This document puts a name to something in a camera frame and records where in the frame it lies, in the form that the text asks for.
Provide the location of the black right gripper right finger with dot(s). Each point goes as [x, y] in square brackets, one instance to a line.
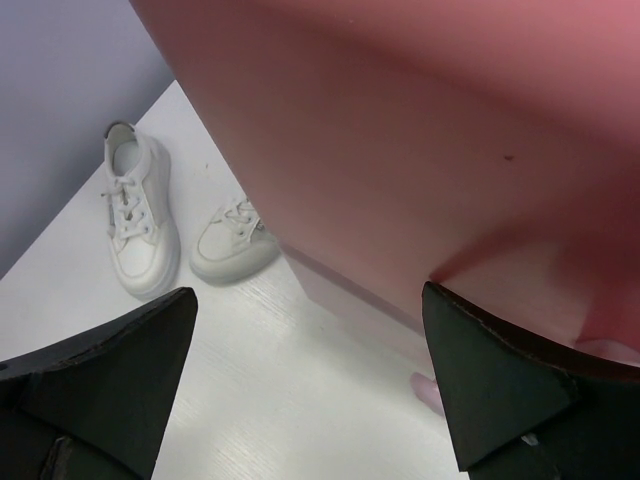
[520, 406]

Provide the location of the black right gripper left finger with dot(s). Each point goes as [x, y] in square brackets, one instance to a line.
[96, 405]

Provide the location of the white sneaker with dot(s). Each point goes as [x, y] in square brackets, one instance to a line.
[233, 246]
[143, 237]

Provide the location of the dark pink drawer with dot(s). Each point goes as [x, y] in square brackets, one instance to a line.
[488, 146]

